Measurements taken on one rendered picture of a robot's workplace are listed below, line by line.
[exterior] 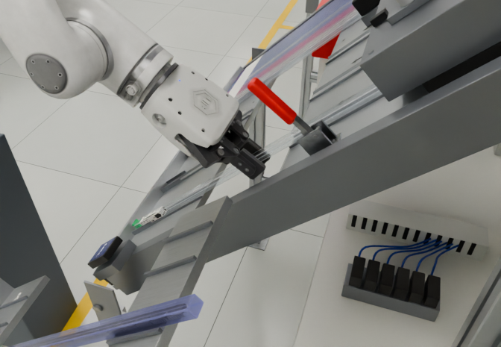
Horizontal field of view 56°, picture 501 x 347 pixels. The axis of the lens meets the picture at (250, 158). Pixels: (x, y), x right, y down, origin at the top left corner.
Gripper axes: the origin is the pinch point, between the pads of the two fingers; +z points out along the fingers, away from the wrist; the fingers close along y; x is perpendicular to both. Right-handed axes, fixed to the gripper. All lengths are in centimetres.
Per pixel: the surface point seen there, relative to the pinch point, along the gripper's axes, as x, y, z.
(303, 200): -9.4, -10.1, 4.9
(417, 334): 9.3, 1.7, 41.8
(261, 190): -6.6, -10.1, 1.0
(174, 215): 17.3, -2.1, -2.0
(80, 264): 119, 32, -5
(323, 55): 28, 90, 13
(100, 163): 133, 81, -24
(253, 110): 11.1, 22.7, -0.8
